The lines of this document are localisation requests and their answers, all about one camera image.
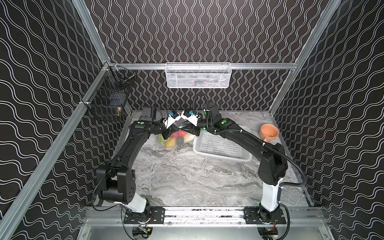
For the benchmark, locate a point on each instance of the orange ceramic cup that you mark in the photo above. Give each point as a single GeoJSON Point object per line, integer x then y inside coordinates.
{"type": "Point", "coordinates": [268, 132]}

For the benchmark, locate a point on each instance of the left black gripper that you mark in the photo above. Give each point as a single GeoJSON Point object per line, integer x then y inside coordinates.
{"type": "Point", "coordinates": [167, 130]}

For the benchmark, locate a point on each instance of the clear zip top bag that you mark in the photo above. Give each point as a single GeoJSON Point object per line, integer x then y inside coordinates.
{"type": "Point", "coordinates": [170, 134]}

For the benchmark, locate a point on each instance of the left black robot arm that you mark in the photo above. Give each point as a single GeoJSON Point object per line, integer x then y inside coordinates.
{"type": "Point", "coordinates": [117, 180]}

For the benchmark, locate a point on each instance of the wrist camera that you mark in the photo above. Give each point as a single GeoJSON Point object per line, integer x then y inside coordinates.
{"type": "Point", "coordinates": [171, 119]}
{"type": "Point", "coordinates": [190, 116]}

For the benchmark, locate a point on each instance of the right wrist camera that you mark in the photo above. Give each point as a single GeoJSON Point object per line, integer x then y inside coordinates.
{"type": "Point", "coordinates": [190, 116]}

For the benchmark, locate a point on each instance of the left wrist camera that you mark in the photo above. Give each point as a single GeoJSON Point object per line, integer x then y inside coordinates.
{"type": "Point", "coordinates": [171, 119]}

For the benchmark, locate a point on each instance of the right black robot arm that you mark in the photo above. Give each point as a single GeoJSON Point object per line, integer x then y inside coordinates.
{"type": "Point", "coordinates": [273, 160]}

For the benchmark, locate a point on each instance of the white wire wall basket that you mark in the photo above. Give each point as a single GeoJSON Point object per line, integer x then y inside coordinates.
{"type": "Point", "coordinates": [195, 75]}

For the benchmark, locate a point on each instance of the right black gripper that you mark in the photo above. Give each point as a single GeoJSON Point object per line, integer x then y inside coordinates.
{"type": "Point", "coordinates": [192, 129]}

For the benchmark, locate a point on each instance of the green cabbage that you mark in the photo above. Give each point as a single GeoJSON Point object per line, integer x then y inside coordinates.
{"type": "Point", "coordinates": [161, 138]}

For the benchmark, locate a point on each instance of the black wire wall basket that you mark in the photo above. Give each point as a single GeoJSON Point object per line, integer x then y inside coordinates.
{"type": "Point", "coordinates": [112, 92]}

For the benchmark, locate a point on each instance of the white plastic perforated basket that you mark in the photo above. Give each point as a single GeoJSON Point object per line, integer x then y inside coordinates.
{"type": "Point", "coordinates": [211, 146]}

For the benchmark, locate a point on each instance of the brass fitting in basket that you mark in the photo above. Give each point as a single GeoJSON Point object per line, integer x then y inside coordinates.
{"type": "Point", "coordinates": [118, 112]}

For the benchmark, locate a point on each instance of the yellow potato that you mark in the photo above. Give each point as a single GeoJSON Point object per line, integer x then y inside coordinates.
{"type": "Point", "coordinates": [170, 143]}

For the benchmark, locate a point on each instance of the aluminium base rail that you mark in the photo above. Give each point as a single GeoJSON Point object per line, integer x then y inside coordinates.
{"type": "Point", "coordinates": [232, 217]}

